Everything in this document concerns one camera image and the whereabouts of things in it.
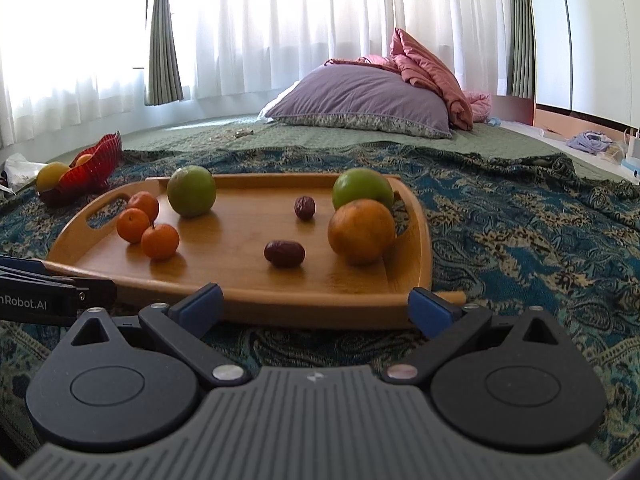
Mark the large orange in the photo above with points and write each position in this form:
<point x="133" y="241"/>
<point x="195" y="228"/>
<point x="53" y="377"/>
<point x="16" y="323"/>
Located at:
<point x="361" y="232"/>

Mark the pink quilt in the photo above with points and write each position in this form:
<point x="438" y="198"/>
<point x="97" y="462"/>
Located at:
<point x="425" y="70"/>

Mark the wooden tray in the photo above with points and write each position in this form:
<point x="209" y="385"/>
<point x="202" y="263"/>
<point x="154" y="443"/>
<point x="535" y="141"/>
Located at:
<point x="225" y="240"/>

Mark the white sheer curtain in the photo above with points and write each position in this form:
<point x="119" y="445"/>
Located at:
<point x="300" y="25"/>

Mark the red date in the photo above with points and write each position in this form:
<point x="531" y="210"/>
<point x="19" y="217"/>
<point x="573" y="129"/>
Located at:
<point x="304" y="208"/>
<point x="284" y="254"/>

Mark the lavender cloth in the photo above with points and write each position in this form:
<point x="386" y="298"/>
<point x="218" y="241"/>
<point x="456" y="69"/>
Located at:
<point x="590" y="141"/>

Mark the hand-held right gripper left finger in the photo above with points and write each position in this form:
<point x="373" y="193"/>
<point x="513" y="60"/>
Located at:
<point x="199" y="307"/>

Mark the light blue box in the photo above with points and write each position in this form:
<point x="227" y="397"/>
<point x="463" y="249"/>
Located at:
<point x="631" y="165"/>

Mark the green bedspread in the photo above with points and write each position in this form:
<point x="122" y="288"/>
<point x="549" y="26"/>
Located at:
<point x="300" y="138"/>

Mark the purple pillow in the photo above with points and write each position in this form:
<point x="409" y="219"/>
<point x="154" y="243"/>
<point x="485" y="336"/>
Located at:
<point x="360" y="100"/>

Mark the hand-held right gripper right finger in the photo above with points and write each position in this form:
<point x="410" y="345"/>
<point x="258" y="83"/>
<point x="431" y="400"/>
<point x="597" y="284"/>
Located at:
<point x="431" y="312"/>

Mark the green apple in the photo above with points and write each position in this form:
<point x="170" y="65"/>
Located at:
<point x="362" y="189"/>
<point x="191" y="191"/>

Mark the grey-green curtain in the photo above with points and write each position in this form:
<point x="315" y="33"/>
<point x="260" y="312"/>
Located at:
<point x="164" y="45"/>
<point x="521" y="35"/>

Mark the white wardrobe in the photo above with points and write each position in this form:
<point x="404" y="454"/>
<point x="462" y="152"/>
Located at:
<point x="585" y="35"/>

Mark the red glass bowl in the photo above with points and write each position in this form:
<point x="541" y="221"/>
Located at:
<point x="92" y="175"/>

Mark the yellow-green fruit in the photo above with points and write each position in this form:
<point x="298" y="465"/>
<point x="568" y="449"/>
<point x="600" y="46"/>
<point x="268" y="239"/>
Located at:
<point x="51" y="176"/>

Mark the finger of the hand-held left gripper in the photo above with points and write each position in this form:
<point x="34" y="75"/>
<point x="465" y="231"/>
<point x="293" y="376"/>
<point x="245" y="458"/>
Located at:
<point x="22" y="263"/>
<point x="97" y="294"/>

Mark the brown wooden board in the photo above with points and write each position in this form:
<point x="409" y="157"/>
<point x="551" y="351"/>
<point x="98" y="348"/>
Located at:
<point x="512" y="110"/>

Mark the white plastic bag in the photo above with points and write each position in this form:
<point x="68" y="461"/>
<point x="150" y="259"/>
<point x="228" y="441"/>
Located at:
<point x="22" y="169"/>

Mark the blue patterned blanket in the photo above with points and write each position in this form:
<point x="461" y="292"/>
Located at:
<point x="500" y="240"/>

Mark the small tangerine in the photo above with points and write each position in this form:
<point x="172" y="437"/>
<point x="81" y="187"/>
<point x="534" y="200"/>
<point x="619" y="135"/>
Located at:
<point x="132" y="226"/>
<point x="144" y="206"/>
<point x="160" y="242"/>

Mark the orange fruit in bowl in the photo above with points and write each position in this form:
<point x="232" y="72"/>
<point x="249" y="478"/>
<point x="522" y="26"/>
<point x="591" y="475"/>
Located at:
<point x="83" y="160"/>

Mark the white charger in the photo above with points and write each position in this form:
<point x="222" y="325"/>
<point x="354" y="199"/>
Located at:
<point x="635" y="147"/>

